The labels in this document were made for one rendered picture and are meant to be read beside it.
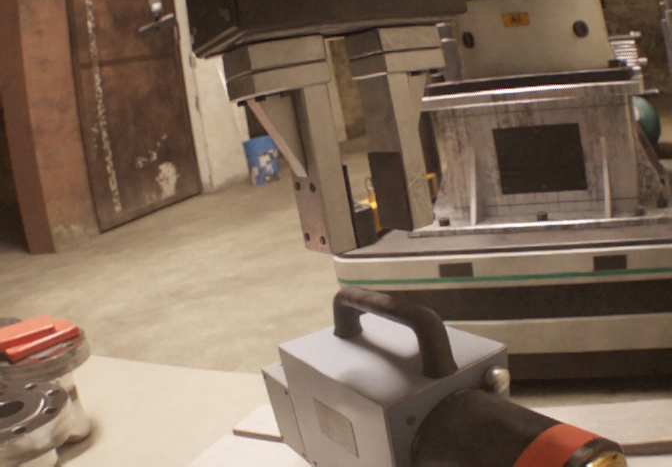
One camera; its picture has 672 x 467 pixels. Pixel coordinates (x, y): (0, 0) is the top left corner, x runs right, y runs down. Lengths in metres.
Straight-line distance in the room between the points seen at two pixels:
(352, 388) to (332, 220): 0.14
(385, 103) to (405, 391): 0.25
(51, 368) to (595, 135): 1.22
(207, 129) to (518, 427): 5.39
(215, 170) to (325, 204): 5.27
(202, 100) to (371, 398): 5.31
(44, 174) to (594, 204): 3.89
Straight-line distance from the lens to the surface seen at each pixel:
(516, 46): 1.31
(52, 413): 1.03
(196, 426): 1.39
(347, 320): 0.65
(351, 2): 0.50
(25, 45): 4.64
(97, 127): 4.89
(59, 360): 1.31
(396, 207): 0.58
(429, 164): 1.69
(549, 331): 1.20
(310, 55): 0.52
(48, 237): 4.60
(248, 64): 0.49
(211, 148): 5.77
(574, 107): 1.26
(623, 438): 0.82
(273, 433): 1.02
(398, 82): 0.56
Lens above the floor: 0.64
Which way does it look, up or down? 12 degrees down
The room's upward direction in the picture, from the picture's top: 11 degrees counter-clockwise
